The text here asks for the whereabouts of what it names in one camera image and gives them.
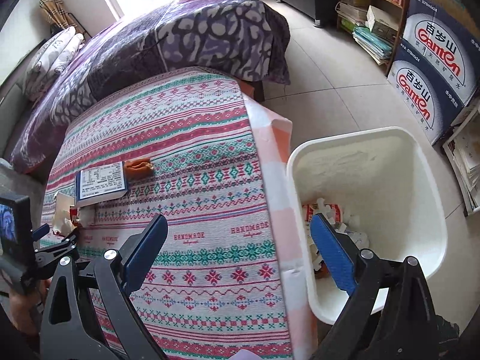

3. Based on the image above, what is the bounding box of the red white wrapper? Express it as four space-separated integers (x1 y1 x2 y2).
51 193 95 236

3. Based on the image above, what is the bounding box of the blue white medicine box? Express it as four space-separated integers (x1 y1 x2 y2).
75 161 128 208

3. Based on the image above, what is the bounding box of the orange peel piece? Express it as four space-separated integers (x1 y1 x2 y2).
124 158 155 181

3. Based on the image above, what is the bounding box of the white plastic trash bin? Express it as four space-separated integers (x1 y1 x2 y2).
286 127 448 324

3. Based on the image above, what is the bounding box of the striped patterned table cloth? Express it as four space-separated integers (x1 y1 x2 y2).
42 67 293 359

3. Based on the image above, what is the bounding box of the pink checked under cloth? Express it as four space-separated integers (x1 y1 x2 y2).
237 80 318 359

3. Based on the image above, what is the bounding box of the lower Ganten water carton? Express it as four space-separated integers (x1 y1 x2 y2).
388 41 464 146

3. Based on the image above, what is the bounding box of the ganten water carton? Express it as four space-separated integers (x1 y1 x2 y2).
388 41 464 146
403 0 479 105

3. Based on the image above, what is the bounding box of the upper Ganten water carton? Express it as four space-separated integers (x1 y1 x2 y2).
403 0 479 105

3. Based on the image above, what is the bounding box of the purple patterned bed blanket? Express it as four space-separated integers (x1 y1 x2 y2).
8 0 290 173

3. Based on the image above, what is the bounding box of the plaid folding chair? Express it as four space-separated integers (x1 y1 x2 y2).
39 0 91 40

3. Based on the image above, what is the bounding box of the wooden bookshelf with books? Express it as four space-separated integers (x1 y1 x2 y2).
335 0 410 75

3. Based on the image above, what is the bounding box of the white wire rack shelf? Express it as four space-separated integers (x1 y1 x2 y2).
442 104 479 217

